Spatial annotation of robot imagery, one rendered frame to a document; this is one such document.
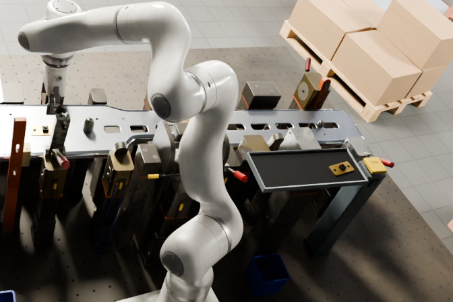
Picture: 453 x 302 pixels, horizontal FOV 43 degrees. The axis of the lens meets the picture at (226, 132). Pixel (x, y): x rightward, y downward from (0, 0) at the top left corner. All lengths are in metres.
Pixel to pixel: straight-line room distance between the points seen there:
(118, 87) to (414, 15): 2.49
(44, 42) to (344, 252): 1.35
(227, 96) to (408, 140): 3.12
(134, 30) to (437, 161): 3.28
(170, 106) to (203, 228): 0.35
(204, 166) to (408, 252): 1.31
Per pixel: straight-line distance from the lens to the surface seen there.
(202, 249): 1.34
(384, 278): 2.25
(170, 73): 1.16
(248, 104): 2.14
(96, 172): 1.93
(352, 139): 2.09
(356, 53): 4.19
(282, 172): 1.66
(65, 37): 1.39
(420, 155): 4.22
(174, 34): 1.20
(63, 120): 1.50
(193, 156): 1.26
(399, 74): 4.10
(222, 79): 1.23
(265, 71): 2.86
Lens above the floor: 2.25
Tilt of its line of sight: 40 degrees down
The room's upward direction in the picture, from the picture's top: 24 degrees clockwise
